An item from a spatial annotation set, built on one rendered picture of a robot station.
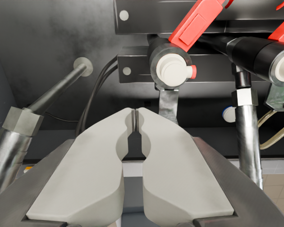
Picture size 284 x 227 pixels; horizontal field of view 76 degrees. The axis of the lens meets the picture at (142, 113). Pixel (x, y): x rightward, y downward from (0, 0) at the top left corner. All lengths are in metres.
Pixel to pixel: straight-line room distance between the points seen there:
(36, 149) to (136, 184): 0.45
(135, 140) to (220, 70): 0.24
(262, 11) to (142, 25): 0.13
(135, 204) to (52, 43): 0.58
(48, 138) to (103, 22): 0.29
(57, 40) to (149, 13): 0.23
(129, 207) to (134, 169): 0.37
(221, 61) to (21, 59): 0.38
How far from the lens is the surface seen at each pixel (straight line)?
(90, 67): 0.41
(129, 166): 0.37
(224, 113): 0.47
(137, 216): 0.75
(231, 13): 0.24
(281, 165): 0.47
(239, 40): 0.20
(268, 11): 0.26
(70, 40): 0.41
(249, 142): 0.19
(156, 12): 0.24
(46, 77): 0.45
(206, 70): 0.26
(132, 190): 0.78
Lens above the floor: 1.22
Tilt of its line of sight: 62 degrees down
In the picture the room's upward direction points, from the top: 178 degrees clockwise
